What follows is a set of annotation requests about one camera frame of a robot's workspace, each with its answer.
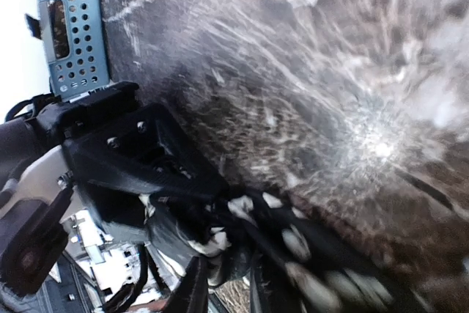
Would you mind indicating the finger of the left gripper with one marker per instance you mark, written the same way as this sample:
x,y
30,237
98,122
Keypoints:
x,y
127,217
144,152

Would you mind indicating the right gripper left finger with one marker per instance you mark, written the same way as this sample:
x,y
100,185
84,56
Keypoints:
x,y
191,295

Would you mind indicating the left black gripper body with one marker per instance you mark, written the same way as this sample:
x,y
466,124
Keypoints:
x,y
59,121

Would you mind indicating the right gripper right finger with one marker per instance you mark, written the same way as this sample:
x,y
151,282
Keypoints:
x,y
258,298

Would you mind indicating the black white patterned tie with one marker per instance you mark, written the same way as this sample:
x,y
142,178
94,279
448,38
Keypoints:
x,y
307,267

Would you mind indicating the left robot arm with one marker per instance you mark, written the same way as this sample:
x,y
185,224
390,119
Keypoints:
x,y
31,169

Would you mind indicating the light blue plastic basket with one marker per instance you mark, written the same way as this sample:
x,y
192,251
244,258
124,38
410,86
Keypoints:
x,y
72,36

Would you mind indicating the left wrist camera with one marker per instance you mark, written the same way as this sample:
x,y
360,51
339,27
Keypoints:
x,y
32,240

